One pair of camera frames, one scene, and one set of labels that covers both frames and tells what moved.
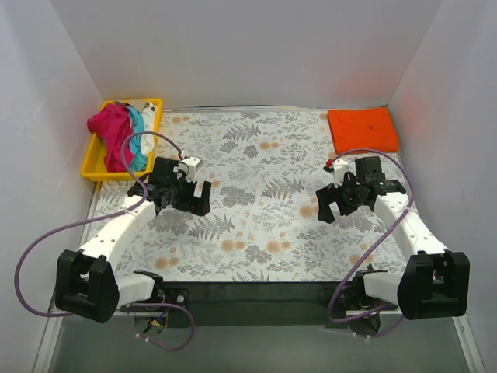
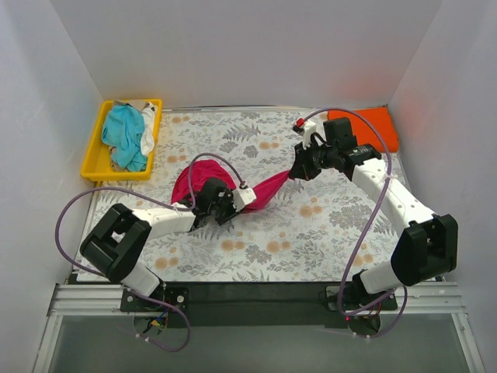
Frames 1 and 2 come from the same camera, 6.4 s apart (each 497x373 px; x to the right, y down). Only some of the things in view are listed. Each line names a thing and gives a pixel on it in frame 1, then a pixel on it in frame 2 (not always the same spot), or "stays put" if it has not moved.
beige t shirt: (137, 103) stays put
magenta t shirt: (113, 124) -> (203, 170)
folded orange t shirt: (370, 128) stays put
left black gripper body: (192, 202) -> (226, 207)
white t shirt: (147, 140) stays put
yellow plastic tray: (94, 169) stays put
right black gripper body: (335, 200) -> (300, 167)
